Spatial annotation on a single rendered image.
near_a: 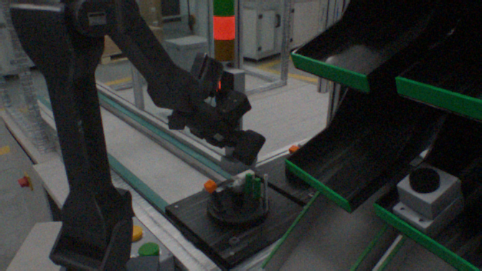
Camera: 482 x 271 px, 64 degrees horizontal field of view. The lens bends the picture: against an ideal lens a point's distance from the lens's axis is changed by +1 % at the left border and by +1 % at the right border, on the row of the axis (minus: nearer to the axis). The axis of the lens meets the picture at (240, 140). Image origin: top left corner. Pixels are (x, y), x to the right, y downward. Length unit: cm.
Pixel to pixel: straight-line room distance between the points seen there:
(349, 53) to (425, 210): 21
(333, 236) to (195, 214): 33
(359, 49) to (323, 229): 31
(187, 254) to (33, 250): 41
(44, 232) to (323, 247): 71
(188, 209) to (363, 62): 54
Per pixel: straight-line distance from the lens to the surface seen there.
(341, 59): 51
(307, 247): 68
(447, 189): 46
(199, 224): 84
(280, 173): 101
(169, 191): 105
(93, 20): 42
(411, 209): 48
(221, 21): 91
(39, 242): 108
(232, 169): 78
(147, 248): 79
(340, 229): 66
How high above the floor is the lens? 148
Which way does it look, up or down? 26 degrees down
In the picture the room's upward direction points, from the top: straight up
